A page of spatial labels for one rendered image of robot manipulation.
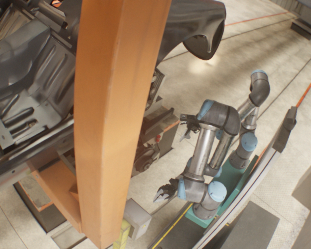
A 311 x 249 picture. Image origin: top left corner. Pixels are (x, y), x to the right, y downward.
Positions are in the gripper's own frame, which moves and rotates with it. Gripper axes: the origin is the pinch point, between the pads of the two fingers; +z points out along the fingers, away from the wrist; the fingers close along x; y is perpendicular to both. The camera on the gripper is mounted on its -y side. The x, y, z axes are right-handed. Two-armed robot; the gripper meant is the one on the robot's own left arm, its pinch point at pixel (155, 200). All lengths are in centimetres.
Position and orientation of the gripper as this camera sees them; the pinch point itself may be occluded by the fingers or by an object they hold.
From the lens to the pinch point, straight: 167.5
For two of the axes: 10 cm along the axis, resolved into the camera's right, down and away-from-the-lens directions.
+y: -2.0, 7.1, 6.7
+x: -7.2, -5.7, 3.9
